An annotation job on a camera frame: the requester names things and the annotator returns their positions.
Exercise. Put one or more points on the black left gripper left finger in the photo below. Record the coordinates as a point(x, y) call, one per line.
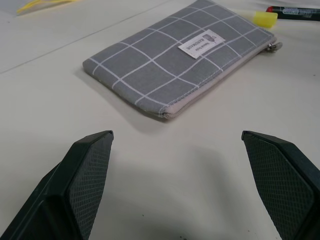
point(75, 185)

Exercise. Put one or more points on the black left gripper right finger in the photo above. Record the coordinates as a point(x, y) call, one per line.
point(285, 185)

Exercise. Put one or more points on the grey checked pencil pouch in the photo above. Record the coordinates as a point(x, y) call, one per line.
point(175, 60)

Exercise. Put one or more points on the black marker with red cap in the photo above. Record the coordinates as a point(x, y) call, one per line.
point(295, 12)

